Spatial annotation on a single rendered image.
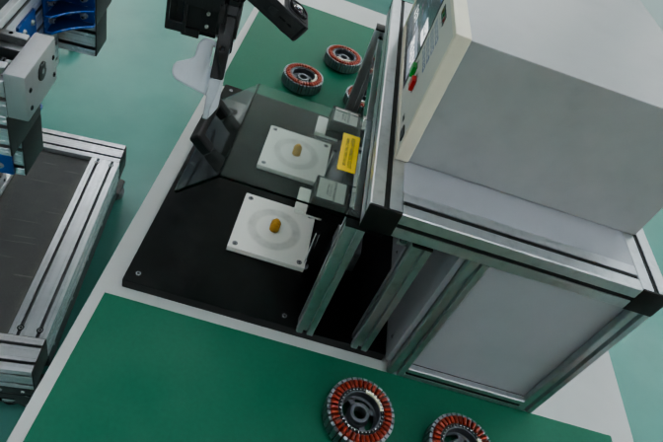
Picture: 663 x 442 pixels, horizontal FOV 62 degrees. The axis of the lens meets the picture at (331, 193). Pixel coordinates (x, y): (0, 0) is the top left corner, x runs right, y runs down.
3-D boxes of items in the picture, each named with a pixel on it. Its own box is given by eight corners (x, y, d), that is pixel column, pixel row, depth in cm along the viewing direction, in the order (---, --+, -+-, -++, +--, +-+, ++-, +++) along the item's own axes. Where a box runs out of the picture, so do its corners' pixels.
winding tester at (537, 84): (394, 159, 80) (456, 33, 66) (403, 27, 112) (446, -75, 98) (634, 237, 83) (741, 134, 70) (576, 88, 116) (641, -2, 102)
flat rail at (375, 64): (343, 237, 80) (350, 223, 78) (374, 42, 126) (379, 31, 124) (351, 239, 80) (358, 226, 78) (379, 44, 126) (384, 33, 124)
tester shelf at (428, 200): (358, 226, 74) (370, 203, 71) (386, 15, 125) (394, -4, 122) (650, 317, 79) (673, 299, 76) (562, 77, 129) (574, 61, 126)
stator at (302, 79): (275, 86, 149) (278, 74, 147) (288, 67, 157) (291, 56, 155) (314, 102, 149) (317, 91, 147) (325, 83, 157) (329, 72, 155)
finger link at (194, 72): (166, 110, 66) (181, 33, 65) (215, 120, 68) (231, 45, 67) (162, 110, 63) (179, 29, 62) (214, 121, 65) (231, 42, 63)
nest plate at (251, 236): (226, 250, 103) (227, 245, 102) (245, 196, 114) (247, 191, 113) (302, 272, 104) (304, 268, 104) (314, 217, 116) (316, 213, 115)
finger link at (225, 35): (208, 78, 67) (223, 6, 66) (223, 82, 67) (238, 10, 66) (206, 76, 62) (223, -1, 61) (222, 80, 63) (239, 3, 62)
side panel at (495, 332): (386, 372, 97) (470, 260, 76) (387, 357, 99) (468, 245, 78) (531, 413, 100) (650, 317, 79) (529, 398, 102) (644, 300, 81)
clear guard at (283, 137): (173, 192, 77) (178, 161, 73) (220, 101, 95) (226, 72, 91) (391, 259, 81) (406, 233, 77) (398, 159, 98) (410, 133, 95)
